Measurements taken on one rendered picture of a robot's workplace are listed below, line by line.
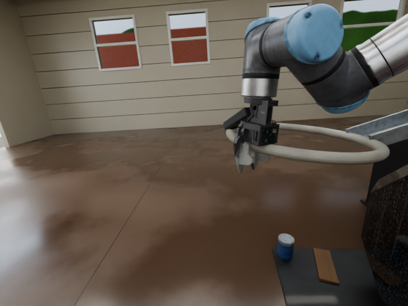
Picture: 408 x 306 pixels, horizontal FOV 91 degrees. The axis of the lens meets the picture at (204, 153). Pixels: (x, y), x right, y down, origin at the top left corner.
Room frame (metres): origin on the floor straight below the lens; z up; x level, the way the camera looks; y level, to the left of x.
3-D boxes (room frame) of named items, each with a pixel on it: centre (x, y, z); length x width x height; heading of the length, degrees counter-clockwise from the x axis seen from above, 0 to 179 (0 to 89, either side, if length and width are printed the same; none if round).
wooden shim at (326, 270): (0.98, -0.71, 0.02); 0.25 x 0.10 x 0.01; 159
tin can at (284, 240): (1.09, -0.51, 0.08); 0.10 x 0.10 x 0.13
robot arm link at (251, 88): (0.54, -0.15, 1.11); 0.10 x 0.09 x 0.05; 120
